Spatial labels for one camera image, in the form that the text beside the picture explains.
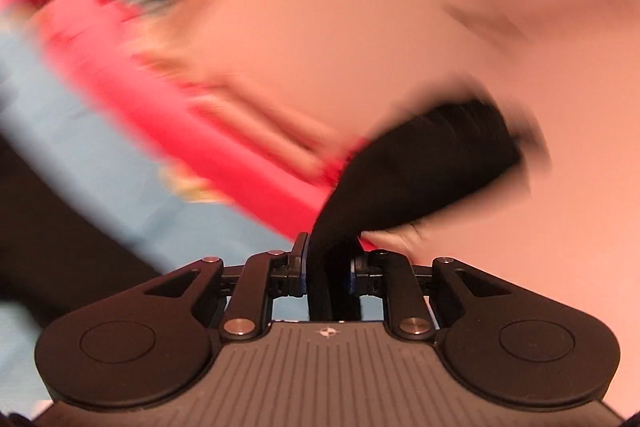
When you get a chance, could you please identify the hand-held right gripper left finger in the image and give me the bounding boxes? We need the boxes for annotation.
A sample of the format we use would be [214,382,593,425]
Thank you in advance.
[144,232,309,340]

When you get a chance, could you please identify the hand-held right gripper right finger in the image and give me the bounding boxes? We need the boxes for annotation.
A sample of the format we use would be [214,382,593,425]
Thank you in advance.
[347,249,512,341]

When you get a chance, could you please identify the black pants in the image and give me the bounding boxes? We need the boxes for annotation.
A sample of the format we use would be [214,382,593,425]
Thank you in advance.
[0,99,527,324]

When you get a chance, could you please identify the red bed sheet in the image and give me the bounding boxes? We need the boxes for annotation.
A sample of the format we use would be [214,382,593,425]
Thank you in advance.
[0,0,378,254]

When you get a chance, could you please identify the blue floral blanket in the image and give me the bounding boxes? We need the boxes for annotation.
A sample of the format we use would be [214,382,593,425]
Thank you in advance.
[0,27,311,408]

